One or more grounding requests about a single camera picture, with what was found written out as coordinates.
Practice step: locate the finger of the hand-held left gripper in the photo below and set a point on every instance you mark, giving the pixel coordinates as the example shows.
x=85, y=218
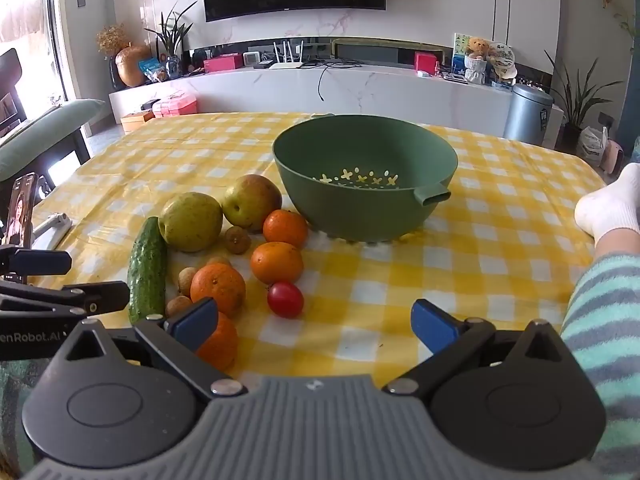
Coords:
x=85, y=299
x=37, y=261

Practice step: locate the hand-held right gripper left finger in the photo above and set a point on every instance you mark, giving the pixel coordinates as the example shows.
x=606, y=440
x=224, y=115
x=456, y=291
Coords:
x=192, y=321

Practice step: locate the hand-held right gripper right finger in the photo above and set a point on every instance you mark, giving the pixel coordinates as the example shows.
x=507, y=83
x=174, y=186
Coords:
x=434, y=322

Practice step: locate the orange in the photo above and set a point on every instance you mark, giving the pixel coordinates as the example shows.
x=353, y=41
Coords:
x=217, y=287
x=222, y=342
x=285, y=227
x=276, y=262

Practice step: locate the red cherry tomato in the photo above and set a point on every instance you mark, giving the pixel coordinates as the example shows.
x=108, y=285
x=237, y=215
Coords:
x=285, y=300

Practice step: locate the yellow-green pear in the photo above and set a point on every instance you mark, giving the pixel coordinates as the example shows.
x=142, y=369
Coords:
x=191, y=221

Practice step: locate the green pear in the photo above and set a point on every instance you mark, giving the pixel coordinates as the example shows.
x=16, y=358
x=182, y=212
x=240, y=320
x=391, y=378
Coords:
x=251, y=201

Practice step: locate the green colander bowl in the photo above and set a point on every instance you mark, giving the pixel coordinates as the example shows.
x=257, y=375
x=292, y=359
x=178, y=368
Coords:
x=360, y=175

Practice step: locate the white phone tripod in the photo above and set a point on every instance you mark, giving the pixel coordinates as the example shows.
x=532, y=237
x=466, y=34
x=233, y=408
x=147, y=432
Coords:
x=50, y=225

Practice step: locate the brown kiwi, left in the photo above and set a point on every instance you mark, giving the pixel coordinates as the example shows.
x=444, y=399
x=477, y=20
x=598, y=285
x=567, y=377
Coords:
x=186, y=280

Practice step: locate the brown kiwi, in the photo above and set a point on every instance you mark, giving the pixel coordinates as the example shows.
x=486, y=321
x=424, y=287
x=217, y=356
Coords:
x=186, y=280
x=237, y=240

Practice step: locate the smartphone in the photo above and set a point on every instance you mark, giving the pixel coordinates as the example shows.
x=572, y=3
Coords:
x=21, y=210

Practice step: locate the yellow checked tablecloth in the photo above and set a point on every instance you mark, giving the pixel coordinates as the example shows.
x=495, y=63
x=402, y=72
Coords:
x=450, y=270

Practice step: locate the green cucumber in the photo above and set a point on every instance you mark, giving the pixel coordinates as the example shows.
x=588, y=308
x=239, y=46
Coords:
x=147, y=275

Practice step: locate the brown kiwi, upper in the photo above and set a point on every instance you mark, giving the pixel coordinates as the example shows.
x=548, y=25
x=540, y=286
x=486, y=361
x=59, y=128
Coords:
x=237, y=240

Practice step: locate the green seat cushion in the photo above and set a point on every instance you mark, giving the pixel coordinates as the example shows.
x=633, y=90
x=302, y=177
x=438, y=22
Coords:
x=40, y=135

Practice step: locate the wooden box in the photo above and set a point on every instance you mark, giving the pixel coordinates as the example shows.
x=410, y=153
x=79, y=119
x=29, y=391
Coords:
x=136, y=121

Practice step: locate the person's leg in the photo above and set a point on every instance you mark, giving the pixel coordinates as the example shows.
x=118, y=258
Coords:
x=610, y=330

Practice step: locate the dark wooden chair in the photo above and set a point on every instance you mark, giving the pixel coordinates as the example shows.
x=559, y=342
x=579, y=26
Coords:
x=20, y=85

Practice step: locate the pink plastic storage box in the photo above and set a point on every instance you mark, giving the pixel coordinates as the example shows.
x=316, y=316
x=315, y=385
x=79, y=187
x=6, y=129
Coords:
x=175, y=106

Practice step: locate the person's white-socked foot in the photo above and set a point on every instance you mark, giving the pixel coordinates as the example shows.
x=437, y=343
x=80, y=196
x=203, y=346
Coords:
x=607, y=205

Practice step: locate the orange round vase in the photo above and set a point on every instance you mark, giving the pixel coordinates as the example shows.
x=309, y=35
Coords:
x=131, y=67

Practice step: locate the grey metal trash can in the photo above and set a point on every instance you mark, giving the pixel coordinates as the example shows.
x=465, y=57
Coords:
x=526, y=115

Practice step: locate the dried flower bunch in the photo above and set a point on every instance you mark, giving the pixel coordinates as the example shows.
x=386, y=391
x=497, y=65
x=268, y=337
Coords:
x=111, y=40

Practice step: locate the white plastic bag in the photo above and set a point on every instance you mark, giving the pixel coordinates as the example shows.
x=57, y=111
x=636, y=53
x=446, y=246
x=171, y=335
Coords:
x=592, y=146

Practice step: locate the pink stool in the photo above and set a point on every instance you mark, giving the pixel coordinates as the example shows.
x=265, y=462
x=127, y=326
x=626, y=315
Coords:
x=612, y=156

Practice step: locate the white marble tv cabinet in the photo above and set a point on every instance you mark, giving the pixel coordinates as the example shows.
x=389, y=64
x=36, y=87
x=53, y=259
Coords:
x=280, y=90

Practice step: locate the orchid plant in blue vase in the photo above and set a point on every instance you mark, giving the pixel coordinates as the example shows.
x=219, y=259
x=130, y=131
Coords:
x=172, y=45

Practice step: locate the potted long-leaf plant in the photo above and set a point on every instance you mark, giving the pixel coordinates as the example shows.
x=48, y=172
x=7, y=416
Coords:
x=575, y=105

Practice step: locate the pink flat box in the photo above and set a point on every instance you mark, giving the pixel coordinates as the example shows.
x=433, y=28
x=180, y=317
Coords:
x=222, y=63

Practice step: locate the red box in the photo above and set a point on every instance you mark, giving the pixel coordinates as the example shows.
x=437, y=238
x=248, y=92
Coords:
x=425, y=61

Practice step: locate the teddy bear bouquet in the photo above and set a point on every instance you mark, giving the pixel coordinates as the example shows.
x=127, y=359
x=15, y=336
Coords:
x=478, y=60

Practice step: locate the colourful picture card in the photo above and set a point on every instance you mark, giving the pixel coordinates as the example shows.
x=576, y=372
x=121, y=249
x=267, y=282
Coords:
x=459, y=52

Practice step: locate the round paper fan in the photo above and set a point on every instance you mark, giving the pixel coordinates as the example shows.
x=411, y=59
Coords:
x=502, y=57

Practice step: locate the white router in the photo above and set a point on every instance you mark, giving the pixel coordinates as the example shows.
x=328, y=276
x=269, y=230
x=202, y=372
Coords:
x=286, y=62

